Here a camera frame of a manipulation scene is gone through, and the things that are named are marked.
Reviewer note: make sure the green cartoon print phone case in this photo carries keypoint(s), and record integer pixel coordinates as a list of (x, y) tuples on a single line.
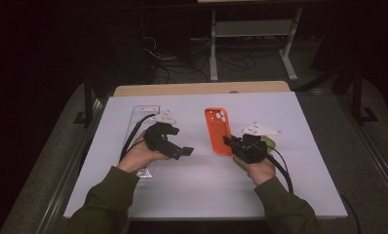
[(270, 143)]

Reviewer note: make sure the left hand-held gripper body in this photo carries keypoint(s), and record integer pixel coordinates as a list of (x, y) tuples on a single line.
[(158, 141)]

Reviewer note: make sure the white board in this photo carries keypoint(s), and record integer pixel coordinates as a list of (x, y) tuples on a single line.
[(195, 188)]

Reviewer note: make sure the black metal stand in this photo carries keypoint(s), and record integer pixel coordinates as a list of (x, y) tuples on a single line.
[(357, 94), (88, 97)]

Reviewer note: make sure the white metal desk frame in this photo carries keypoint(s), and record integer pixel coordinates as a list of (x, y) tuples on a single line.
[(252, 28)]

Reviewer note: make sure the wooden table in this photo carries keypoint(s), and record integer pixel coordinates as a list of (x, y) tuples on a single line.
[(195, 87)]

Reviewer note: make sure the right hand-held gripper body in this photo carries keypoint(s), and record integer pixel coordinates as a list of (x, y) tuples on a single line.
[(250, 149)]

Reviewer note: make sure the orange phone case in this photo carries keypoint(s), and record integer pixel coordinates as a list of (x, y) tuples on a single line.
[(217, 128)]

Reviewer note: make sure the aluminium floor rail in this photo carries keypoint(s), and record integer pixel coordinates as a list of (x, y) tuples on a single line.
[(68, 182), (370, 143)]

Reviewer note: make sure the clear plastic storage rack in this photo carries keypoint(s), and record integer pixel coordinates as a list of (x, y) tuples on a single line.
[(139, 112)]

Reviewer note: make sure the person's left hand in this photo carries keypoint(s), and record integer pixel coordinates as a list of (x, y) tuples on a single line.
[(138, 159)]

